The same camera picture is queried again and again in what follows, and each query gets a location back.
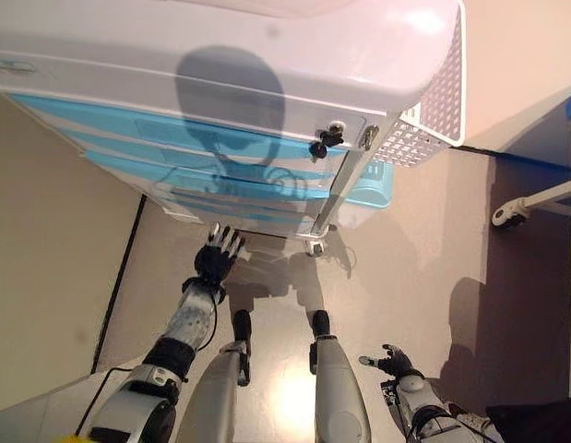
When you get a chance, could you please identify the grey robot leg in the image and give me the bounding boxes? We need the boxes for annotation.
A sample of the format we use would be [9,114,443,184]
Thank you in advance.
[185,309,252,443]
[308,310,374,443]

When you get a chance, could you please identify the grey left robot leg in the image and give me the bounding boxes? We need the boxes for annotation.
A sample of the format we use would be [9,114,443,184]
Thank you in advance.
[185,309,252,443]

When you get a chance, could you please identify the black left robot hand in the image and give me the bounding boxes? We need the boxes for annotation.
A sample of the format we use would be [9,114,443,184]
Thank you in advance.
[194,222,245,283]

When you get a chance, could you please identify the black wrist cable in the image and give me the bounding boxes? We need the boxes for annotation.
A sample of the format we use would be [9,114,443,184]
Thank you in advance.
[76,294,221,437]

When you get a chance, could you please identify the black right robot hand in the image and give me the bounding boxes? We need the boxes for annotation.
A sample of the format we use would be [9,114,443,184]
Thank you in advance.
[358,343,424,380]

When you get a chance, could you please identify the white plastic drawer cabinet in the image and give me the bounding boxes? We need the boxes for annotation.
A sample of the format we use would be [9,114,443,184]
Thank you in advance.
[0,0,466,257]

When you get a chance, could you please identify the white table leg with caster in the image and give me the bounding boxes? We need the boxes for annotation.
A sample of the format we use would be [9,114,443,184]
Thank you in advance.
[492,177,571,228]

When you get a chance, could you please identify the white perforated side basket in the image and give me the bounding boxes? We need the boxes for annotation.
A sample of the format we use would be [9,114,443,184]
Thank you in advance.
[370,8,466,170]

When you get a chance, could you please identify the black keys in lock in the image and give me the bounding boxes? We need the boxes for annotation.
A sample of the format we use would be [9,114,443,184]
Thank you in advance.
[310,121,346,162]

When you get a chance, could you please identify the grey right robot leg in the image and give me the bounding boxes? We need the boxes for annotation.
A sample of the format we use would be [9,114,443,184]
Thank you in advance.
[308,310,374,443]

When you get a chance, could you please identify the light blue plastic bin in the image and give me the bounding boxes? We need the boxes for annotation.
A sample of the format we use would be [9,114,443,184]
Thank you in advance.
[335,159,396,230]

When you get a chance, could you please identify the translucent blue cabinet drawer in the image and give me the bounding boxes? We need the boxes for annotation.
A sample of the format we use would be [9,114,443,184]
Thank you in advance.
[10,93,353,162]
[158,183,330,209]
[84,148,339,186]

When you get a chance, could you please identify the white top cabinet drawer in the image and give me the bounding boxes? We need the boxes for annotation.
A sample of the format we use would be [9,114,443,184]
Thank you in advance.
[0,49,367,150]

